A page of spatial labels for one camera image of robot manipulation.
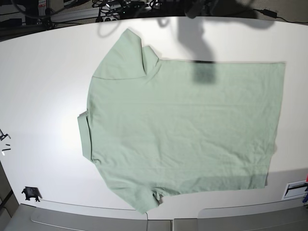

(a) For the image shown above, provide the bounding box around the light green T-shirt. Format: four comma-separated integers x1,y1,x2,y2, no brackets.
78,29,285,213

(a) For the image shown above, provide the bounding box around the black power adapter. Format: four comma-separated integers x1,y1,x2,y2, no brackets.
261,9,278,19

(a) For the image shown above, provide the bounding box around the black clamp bracket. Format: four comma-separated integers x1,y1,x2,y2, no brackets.
22,187,42,202

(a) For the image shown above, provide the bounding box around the small black metal bracket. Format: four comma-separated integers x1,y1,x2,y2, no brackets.
0,129,11,141

